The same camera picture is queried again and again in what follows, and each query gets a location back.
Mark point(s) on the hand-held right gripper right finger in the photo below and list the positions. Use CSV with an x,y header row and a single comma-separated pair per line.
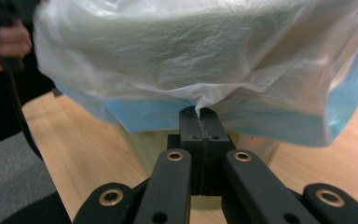
x,y
213,137

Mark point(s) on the green plastic bin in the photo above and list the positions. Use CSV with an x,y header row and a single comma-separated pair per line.
x,y
143,149

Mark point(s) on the white plastic bag blue band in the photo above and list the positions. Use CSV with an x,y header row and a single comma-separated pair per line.
x,y
174,46

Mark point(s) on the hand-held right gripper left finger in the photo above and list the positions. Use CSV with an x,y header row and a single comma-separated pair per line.
x,y
192,137

